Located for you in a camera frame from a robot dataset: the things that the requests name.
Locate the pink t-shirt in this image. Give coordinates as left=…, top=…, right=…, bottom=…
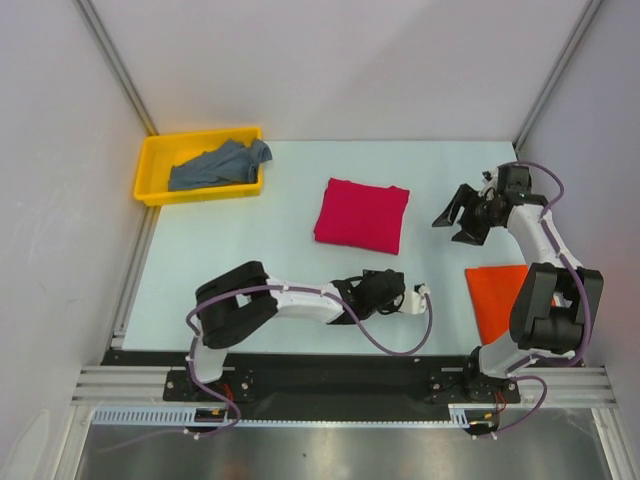
left=313, top=178, right=410, bottom=255

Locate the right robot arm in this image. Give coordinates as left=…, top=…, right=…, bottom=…
left=433, top=184, right=604, bottom=403

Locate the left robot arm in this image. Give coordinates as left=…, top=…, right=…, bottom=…
left=185, top=261, right=409, bottom=400

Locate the folded orange t-shirt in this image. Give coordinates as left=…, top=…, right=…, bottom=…
left=465, top=265, right=528, bottom=345

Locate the grey t-shirt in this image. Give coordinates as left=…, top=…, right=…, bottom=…
left=168, top=139, right=273, bottom=192

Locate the yellow plastic bin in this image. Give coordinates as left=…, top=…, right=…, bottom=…
left=133, top=126, right=264, bottom=207

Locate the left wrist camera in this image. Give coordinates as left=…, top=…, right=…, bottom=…
left=398, top=284, right=430, bottom=315

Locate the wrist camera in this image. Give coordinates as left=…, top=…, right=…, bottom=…
left=398, top=284, right=430, bottom=315
left=480, top=164, right=532, bottom=205

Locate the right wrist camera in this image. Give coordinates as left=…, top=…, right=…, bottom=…
left=480, top=164, right=532, bottom=205

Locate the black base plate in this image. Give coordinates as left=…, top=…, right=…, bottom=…
left=162, top=350, right=526, bottom=424

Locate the aluminium frame rail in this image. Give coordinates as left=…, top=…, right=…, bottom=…
left=71, top=366, right=617, bottom=408

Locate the grey slotted cable duct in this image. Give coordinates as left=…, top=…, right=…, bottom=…
left=92, top=406, right=469, bottom=429

